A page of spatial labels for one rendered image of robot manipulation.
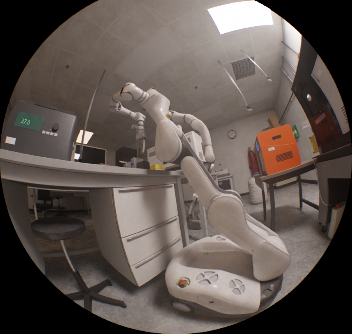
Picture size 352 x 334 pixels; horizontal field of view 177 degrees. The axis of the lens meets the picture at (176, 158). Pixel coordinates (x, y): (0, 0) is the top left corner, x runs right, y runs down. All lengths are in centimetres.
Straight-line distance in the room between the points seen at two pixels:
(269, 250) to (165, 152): 67
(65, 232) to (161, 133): 69
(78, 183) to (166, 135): 47
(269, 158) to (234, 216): 85
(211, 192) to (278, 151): 91
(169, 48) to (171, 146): 184
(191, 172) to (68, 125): 63
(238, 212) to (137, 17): 222
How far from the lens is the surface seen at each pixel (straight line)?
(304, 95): 132
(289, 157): 129
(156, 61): 225
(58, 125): 61
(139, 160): 82
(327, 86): 106
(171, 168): 117
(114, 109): 105
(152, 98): 84
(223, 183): 364
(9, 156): 54
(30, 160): 50
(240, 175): 426
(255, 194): 280
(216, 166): 422
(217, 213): 47
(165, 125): 62
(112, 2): 209
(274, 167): 123
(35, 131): 62
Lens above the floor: 79
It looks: 14 degrees up
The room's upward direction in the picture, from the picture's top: 8 degrees counter-clockwise
